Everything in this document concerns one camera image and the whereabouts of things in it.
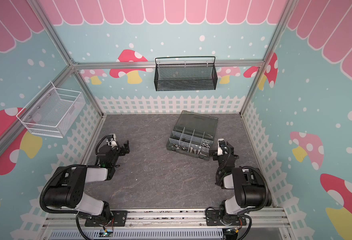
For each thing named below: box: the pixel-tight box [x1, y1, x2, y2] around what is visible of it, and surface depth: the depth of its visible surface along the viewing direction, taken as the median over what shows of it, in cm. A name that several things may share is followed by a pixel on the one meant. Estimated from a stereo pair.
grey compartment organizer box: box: [166, 110, 219, 161], surface depth 103 cm
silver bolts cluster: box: [171, 143, 207, 157], surface depth 101 cm
